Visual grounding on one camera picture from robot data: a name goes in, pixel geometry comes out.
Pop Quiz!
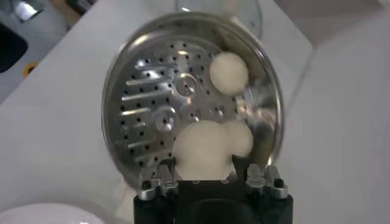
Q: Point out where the white steamed baozi bun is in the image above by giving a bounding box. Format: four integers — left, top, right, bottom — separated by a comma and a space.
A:
172, 120, 237, 181
224, 120, 254, 159
208, 51, 249, 96

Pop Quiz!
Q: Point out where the glass lid with cream handle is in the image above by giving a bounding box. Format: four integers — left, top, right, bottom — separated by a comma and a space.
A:
175, 0, 263, 40

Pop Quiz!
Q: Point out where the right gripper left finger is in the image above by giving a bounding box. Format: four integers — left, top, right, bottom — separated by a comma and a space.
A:
137, 157, 180, 201

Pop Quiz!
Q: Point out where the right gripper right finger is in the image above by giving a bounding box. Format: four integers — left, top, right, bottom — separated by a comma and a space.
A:
232, 155, 289, 201

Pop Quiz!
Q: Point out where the stainless steel steamer basket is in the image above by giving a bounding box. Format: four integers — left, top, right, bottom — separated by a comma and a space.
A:
101, 12, 284, 189

